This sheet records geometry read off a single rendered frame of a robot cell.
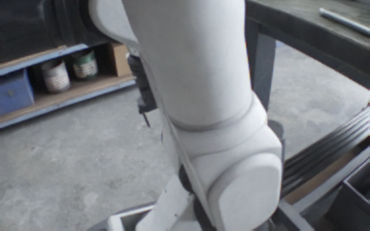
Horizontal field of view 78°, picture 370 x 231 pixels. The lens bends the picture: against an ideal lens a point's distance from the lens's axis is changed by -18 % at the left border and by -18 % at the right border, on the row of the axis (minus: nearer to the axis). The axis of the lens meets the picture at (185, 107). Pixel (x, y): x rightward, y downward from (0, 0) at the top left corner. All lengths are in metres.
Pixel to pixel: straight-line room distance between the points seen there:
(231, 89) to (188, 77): 0.03
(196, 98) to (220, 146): 0.04
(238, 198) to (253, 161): 0.04
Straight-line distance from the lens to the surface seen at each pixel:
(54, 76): 1.87
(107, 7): 0.30
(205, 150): 0.18
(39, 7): 0.32
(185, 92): 0.17
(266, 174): 0.20
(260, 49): 0.77
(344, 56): 0.45
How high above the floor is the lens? 1.01
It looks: 36 degrees down
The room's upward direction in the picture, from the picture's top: 3 degrees counter-clockwise
